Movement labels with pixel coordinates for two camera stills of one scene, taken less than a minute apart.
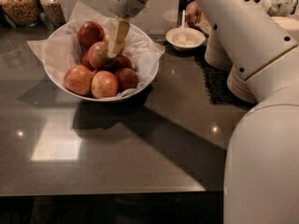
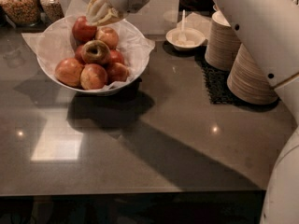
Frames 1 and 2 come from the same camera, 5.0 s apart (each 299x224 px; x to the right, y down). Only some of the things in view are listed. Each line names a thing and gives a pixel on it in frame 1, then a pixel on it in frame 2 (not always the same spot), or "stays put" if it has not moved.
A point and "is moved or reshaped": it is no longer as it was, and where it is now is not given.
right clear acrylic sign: (159, 13) stays put
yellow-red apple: (99, 58) is moved or reshaped
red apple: (127, 79) → (117, 72)
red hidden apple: (84, 61) → (78, 54)
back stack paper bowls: (216, 53) stays put
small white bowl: (194, 38) stays put
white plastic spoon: (182, 31) stays put
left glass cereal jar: (20, 4) stays put
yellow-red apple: (105, 85) → (92, 77)
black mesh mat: (216, 81) stays put
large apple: (78, 79) → (69, 71)
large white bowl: (53, 69) → (100, 91)
